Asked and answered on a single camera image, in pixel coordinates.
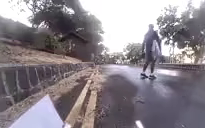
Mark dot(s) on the distant tree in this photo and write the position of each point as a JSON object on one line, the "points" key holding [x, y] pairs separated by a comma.
{"points": [[134, 51]]}

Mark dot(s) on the building with dark roof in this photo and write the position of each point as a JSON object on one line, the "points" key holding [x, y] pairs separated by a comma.
{"points": [[75, 41]]}

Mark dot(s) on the concrete kerb strip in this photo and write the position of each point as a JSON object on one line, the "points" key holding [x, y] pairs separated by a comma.
{"points": [[79, 105]]}

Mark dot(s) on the dark wet asphalt road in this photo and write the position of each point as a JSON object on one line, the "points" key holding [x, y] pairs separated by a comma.
{"points": [[133, 103]]}

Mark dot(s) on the dirt gutter strip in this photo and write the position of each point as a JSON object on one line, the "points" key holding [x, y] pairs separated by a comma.
{"points": [[61, 93]]}

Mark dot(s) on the person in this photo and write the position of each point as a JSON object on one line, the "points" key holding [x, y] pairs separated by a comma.
{"points": [[150, 43]]}

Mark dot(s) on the large dark tree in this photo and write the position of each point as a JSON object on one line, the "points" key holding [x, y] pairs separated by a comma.
{"points": [[68, 20]]}

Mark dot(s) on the robot's own part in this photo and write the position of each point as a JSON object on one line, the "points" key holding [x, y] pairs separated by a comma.
{"points": [[139, 124]]}

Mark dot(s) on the dry grassy slope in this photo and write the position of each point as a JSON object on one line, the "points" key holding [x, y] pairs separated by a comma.
{"points": [[20, 53]]}

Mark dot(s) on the group of leafy trees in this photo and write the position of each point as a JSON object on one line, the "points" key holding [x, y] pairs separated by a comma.
{"points": [[190, 26]]}

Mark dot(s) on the stone retaining wall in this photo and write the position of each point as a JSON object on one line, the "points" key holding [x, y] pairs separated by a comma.
{"points": [[20, 81]]}

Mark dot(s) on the low roadside wall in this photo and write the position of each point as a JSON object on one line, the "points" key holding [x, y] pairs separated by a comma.
{"points": [[190, 67]]}

